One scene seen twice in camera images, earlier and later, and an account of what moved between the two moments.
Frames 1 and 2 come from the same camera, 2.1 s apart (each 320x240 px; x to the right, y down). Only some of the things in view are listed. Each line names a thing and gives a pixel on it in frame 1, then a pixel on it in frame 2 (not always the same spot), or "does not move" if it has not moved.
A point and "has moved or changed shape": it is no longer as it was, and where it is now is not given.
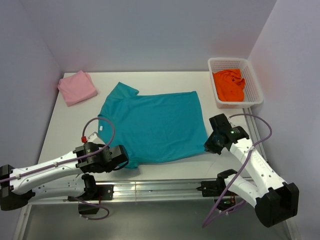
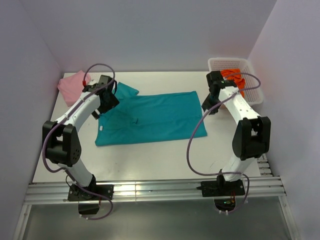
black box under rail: (84, 208) does not move
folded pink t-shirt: (77, 88) does not move
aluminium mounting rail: (144, 191) does not move
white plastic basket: (253, 94) does not move
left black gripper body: (107, 169) -> (112, 102)
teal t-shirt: (153, 126) has moved or changed shape
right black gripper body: (212, 143) -> (210, 102)
